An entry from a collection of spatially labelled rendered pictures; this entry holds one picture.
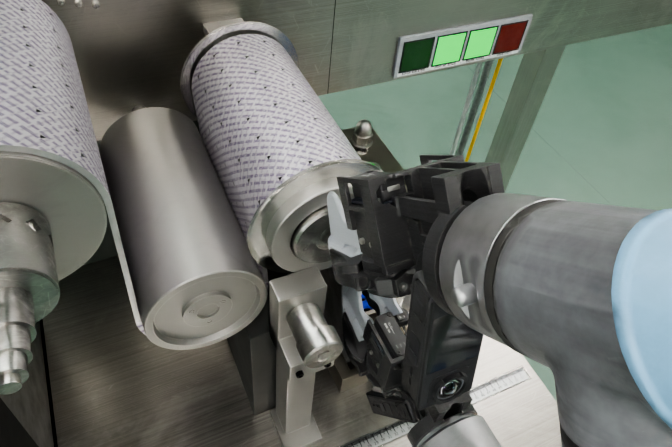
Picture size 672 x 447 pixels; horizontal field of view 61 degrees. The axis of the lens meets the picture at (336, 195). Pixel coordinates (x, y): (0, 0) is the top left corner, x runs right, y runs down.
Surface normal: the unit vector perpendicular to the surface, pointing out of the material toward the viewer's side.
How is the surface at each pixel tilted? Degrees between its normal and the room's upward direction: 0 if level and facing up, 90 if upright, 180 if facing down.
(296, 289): 0
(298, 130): 0
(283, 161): 28
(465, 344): 79
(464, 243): 64
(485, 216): 49
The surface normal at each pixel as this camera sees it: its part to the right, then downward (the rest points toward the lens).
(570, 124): 0.08, -0.69
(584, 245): -0.68, -0.66
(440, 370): 0.39, 0.54
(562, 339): -0.92, 0.24
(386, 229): 0.37, 0.07
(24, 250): 0.61, -0.70
